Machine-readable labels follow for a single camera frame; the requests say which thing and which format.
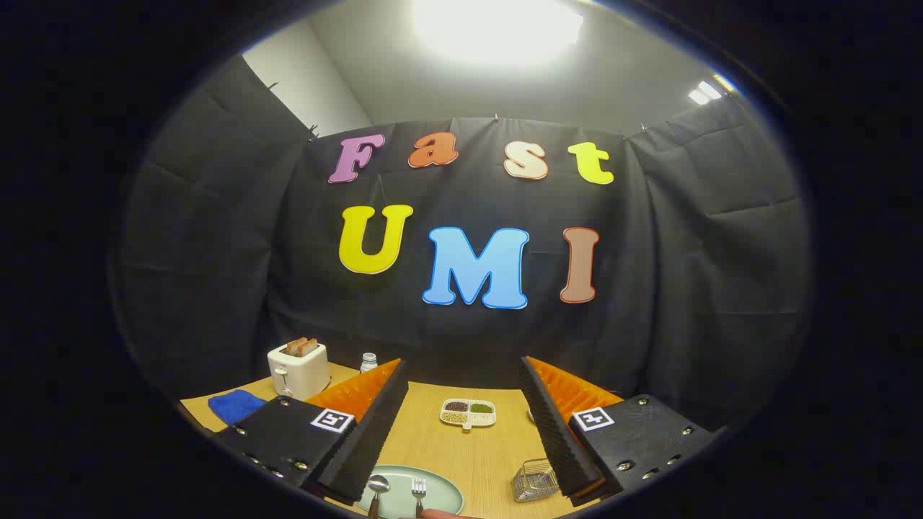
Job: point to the black backdrop cloth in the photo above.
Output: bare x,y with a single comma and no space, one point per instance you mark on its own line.
649,252

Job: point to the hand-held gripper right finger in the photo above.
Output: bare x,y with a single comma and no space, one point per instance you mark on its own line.
559,440

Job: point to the white divided dish with beans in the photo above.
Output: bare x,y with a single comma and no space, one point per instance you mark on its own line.
469,422

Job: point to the blue folded cloth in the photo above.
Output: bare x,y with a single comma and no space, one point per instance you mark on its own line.
234,406

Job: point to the pale green plate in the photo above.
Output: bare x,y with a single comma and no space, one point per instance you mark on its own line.
443,494

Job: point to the small ceiling light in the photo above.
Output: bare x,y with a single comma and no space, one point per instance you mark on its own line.
704,92

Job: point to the large ceiling light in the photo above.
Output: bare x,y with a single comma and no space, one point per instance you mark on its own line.
497,29

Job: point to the small glass jar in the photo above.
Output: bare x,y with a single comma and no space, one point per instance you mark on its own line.
368,362

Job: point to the white toaster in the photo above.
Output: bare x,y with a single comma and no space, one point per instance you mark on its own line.
303,375

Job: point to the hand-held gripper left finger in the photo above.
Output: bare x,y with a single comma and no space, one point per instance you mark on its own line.
368,440

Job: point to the toast slice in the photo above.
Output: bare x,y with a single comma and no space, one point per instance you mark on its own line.
294,347
309,347

